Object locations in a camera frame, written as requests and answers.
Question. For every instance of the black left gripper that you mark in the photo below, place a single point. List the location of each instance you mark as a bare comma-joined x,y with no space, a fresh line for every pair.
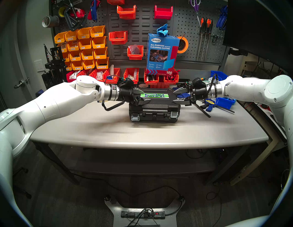
127,95

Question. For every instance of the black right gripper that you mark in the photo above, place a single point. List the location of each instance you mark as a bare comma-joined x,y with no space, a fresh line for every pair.
200,93

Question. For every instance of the black plastic tool box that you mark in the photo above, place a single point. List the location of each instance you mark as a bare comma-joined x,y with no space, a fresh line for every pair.
155,114

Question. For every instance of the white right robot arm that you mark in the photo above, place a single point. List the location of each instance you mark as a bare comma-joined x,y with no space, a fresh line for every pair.
247,89

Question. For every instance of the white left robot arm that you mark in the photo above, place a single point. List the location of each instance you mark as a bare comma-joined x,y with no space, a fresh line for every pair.
57,103

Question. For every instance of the blue cleaning cloths box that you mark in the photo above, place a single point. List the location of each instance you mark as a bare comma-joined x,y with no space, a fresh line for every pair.
160,43

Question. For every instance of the blue cloth in box opening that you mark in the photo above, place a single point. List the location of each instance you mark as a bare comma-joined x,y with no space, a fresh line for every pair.
162,29

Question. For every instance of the brown round disc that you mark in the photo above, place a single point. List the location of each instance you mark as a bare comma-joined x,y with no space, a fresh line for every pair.
143,85

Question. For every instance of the red stacked bin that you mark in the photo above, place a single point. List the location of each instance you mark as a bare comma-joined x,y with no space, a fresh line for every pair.
163,85

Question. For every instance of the large blue bar clamp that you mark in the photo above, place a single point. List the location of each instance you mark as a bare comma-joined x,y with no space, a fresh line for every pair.
202,111

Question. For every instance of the large blue plastic bin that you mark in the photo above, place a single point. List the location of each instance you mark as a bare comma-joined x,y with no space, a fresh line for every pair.
217,74

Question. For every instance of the small blue plastic bin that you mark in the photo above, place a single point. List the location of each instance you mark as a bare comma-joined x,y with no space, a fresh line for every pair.
223,104

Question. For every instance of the orange tape roll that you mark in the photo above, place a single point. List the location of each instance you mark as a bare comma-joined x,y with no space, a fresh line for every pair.
187,45

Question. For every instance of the orange parts bin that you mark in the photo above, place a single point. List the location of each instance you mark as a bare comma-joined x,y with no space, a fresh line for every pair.
72,45
89,64
87,54
97,31
71,35
99,41
66,56
100,52
85,43
60,37
77,65
68,66
75,55
84,33
63,47
102,63

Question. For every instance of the red bench bin white bag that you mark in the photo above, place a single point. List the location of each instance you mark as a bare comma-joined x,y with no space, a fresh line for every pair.
69,80

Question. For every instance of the dark round-hole pegboard panel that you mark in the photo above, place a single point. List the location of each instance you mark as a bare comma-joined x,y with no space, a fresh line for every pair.
183,22
103,16

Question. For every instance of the orange black screwdriver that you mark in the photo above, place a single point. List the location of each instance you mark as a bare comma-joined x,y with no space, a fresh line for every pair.
202,22
211,24
207,24

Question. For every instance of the dark table leg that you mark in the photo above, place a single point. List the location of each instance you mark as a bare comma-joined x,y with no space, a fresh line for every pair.
229,163
59,164

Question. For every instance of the blue spring clamp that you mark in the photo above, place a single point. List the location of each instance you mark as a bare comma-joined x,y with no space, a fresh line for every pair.
223,13

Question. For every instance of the black metal stand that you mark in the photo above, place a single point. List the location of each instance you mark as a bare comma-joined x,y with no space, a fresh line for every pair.
55,65

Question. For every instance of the blue red utility cutter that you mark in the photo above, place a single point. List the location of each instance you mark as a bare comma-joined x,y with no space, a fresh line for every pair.
93,11

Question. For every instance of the black monitor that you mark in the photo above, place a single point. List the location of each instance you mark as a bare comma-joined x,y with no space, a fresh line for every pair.
258,29

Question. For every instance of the blue bench vise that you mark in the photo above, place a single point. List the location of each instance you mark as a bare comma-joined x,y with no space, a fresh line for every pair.
39,92

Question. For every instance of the red white tape roll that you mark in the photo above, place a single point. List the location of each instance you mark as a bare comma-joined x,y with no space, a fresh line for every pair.
79,13

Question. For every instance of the black C-clamp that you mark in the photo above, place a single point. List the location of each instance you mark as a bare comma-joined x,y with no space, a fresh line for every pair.
68,19

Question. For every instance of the yellow tape roll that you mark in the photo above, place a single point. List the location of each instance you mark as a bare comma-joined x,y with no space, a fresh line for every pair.
59,13

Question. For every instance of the black power strip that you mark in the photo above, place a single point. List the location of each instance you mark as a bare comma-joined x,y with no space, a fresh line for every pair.
137,215

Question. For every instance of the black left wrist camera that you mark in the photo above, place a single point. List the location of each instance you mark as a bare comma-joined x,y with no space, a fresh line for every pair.
127,83

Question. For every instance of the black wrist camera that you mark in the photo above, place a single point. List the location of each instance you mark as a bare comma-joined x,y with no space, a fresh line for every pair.
127,83
198,82

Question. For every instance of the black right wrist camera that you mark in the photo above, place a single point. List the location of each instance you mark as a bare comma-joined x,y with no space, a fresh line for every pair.
198,82

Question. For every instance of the red wall bin with bag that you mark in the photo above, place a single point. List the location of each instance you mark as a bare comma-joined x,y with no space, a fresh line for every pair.
135,56

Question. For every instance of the dark louvered wall panel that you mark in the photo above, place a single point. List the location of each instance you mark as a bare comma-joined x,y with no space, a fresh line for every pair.
144,25

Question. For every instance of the orange-red wall bin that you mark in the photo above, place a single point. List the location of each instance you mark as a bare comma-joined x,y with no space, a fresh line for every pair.
126,14

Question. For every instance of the white light switch plate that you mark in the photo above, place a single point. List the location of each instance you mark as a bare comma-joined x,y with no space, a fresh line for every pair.
39,66

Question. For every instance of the grey duct tape roll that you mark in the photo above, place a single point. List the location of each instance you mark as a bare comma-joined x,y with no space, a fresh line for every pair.
53,21

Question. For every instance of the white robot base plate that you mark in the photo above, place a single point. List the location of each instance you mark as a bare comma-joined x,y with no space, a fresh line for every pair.
114,210

